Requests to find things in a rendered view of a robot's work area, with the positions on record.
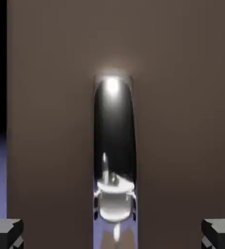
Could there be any dark shiny curved metal handle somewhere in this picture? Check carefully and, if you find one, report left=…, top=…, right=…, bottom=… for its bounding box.
left=92, top=72, right=138, bottom=249

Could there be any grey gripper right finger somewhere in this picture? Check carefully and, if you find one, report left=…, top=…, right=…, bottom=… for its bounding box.
left=201, top=218, right=225, bottom=249

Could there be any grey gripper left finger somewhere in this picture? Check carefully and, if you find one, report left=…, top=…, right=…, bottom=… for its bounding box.
left=0, top=218, right=24, bottom=249

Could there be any brown cabinet door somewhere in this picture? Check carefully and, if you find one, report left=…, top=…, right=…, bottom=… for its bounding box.
left=6, top=0, right=225, bottom=249

